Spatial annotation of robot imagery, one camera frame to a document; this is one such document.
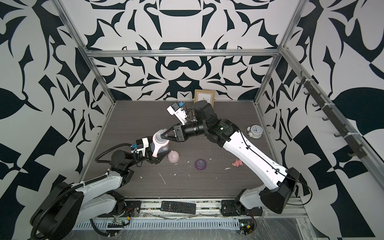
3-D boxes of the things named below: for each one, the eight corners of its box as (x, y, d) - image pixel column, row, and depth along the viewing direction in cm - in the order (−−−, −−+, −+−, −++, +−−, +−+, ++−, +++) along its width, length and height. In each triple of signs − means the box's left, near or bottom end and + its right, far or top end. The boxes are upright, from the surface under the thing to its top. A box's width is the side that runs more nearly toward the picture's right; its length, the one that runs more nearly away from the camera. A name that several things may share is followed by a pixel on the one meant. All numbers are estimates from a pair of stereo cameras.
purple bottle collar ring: (195, 170, 89) (195, 167, 86) (195, 161, 92) (195, 158, 90) (206, 170, 89) (206, 167, 86) (205, 161, 92) (205, 158, 90)
